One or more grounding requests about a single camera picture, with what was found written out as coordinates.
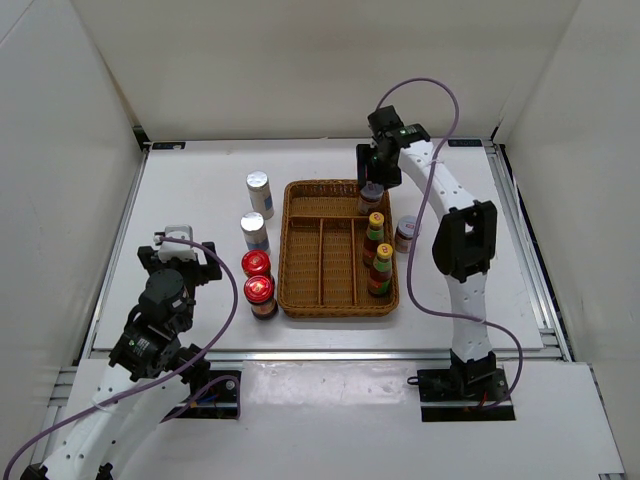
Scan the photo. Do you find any white-lid paste jar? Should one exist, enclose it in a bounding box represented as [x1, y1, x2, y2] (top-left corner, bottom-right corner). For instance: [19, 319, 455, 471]
[394, 215, 417, 254]
[358, 182, 384, 215]

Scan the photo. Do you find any right dark table label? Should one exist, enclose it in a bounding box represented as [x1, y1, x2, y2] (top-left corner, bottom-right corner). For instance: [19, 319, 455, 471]
[448, 139, 483, 148]

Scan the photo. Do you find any brown wicker divided basket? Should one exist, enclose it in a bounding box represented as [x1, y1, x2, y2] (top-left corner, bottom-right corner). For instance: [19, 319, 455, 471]
[276, 179, 399, 319]

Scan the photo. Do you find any near silver-lid spice jar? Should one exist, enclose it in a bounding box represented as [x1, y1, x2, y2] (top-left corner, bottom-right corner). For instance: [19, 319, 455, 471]
[240, 211, 270, 252]

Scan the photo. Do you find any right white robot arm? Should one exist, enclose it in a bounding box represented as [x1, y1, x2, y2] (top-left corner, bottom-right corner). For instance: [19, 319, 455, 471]
[356, 106, 497, 400]

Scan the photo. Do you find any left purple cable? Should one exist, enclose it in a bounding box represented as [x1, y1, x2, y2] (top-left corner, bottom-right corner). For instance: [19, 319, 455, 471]
[0, 238, 242, 480]

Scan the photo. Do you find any far silver-lid spice jar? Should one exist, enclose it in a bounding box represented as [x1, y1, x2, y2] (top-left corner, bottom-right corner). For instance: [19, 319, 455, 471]
[246, 170, 274, 220]

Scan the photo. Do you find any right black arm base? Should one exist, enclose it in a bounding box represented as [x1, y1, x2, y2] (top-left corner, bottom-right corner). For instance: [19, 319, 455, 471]
[406, 368, 516, 423]

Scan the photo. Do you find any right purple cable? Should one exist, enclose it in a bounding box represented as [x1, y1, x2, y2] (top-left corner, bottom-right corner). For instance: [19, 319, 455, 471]
[375, 77, 525, 411]

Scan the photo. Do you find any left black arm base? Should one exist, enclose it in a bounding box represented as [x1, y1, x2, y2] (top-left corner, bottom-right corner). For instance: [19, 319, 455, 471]
[163, 364, 242, 422]

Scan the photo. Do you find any dark table label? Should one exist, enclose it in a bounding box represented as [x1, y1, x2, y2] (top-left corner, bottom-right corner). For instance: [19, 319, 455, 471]
[448, 139, 483, 148]
[151, 142, 186, 151]

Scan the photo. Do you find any yellow-cap sauce bottle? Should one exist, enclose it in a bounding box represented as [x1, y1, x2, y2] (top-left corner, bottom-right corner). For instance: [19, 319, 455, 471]
[362, 212, 385, 267]
[367, 243, 393, 297]

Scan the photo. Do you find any silver-lid spice jar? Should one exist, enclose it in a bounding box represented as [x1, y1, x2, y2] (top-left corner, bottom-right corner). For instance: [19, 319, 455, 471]
[240, 211, 270, 252]
[246, 170, 274, 220]

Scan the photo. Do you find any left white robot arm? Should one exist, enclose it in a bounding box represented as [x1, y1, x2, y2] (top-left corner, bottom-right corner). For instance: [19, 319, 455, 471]
[21, 233, 232, 479]

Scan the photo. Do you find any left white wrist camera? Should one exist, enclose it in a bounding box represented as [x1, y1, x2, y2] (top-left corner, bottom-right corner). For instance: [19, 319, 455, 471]
[153, 224, 197, 263]

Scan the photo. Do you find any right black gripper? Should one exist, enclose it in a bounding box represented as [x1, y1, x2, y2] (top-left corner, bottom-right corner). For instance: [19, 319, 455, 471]
[356, 143, 403, 191]

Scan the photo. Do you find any purple cable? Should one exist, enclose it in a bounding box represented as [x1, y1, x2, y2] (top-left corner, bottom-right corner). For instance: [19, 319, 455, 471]
[375, 77, 525, 411]
[0, 238, 242, 480]

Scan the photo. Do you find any red-lid sauce jar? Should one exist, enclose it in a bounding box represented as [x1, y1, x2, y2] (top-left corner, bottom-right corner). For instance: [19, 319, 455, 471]
[243, 275, 278, 320]
[241, 249, 272, 278]

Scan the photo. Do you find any left dark table label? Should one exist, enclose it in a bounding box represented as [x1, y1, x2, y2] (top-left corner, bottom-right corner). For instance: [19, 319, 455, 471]
[151, 142, 186, 151]

